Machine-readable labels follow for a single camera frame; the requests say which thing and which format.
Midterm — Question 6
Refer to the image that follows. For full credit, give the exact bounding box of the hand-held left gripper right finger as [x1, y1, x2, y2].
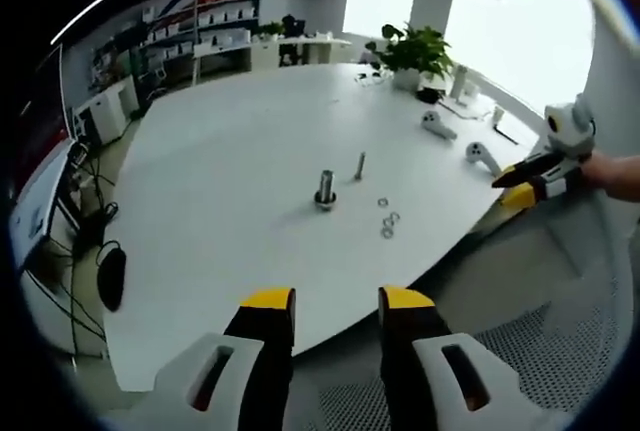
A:
[377, 284, 551, 431]

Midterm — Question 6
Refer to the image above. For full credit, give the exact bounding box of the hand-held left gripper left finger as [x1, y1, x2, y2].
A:
[107, 286, 296, 431]

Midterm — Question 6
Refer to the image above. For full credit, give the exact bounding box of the large metal threaded stud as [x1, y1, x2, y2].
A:
[313, 169, 338, 211]

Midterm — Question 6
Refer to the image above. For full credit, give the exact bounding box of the white handheld controller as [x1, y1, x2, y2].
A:
[465, 142, 503, 176]
[420, 110, 458, 141]

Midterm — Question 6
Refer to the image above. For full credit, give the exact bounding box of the white tabletop stand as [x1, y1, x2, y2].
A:
[449, 64, 476, 102]

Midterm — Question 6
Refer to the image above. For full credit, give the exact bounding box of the white mesh chair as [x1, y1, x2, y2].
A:
[294, 185, 631, 431]

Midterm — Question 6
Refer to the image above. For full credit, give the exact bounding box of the black oval object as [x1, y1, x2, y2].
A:
[96, 249, 126, 312]

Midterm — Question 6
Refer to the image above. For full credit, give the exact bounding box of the potted green plant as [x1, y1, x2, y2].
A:
[365, 23, 455, 90]

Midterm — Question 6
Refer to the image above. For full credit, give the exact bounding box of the white-screen monitor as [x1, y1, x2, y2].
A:
[9, 143, 71, 267]

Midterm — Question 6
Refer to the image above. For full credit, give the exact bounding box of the white low cabinet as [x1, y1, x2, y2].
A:
[74, 73, 141, 147]

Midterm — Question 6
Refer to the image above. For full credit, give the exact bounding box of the black office chair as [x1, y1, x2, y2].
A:
[277, 13, 307, 67]

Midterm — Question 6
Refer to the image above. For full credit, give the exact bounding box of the white background desk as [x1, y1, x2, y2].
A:
[192, 33, 354, 85]

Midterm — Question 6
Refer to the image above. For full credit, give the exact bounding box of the small background plant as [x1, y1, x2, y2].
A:
[257, 21, 286, 41]

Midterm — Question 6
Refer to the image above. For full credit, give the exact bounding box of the red-screen monitor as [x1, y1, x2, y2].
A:
[9, 43, 69, 177]

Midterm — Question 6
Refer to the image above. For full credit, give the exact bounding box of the shelving with white bins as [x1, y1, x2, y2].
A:
[89, 0, 264, 87]

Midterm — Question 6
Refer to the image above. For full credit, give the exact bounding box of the tangle of black cables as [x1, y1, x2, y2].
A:
[29, 150, 121, 352]

